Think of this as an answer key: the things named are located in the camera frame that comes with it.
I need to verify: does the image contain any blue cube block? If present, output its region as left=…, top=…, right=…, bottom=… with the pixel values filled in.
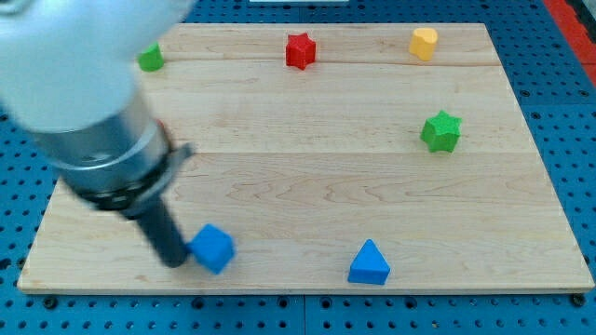
left=187, top=223, right=236, bottom=275

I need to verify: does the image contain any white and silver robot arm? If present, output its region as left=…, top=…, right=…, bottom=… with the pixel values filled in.
left=1, top=0, right=193, bottom=210

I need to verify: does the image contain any yellow heart block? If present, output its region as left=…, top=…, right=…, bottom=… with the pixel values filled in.
left=409, top=27, right=439, bottom=61

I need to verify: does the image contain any wooden board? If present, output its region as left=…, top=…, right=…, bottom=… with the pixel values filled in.
left=18, top=23, right=594, bottom=295

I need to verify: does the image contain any red star block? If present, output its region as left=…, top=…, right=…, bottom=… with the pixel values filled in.
left=285, top=33, right=317, bottom=70

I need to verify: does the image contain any blue triangle block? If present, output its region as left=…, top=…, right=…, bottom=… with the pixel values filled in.
left=347, top=239, right=391, bottom=285

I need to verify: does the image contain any green star block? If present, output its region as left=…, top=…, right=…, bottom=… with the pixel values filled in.
left=420, top=110, right=462, bottom=153

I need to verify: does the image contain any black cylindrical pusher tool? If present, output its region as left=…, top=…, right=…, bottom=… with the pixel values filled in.
left=134, top=197, right=188, bottom=268

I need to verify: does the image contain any green round block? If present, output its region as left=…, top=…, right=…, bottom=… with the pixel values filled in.
left=137, top=43, right=165, bottom=72

